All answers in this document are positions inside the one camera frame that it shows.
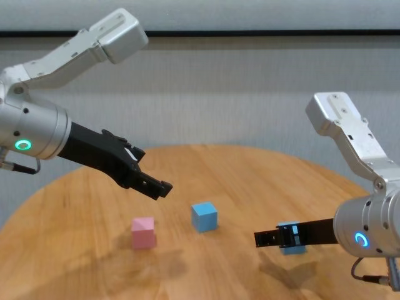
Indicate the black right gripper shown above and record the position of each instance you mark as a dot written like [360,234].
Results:
[318,232]

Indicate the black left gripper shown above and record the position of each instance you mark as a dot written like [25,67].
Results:
[93,150]

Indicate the blue cube block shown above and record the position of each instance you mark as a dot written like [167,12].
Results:
[204,217]
[293,250]

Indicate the pink cube block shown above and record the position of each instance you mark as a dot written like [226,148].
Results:
[143,234]

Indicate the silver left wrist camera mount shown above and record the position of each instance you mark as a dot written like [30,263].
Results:
[122,37]

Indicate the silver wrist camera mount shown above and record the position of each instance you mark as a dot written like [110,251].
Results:
[337,115]
[122,37]

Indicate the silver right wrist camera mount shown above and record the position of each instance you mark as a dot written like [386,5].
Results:
[337,115]

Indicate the black wall rail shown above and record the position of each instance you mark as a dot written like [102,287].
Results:
[250,32]

